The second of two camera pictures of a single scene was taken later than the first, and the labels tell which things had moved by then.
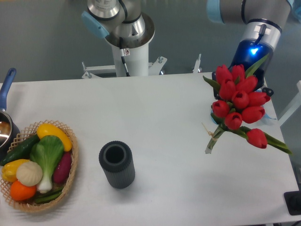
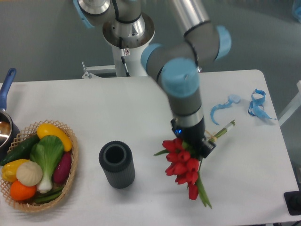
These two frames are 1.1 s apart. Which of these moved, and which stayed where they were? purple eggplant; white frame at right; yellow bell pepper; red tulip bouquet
Moved: red tulip bouquet
Stayed: white frame at right; purple eggplant; yellow bell pepper
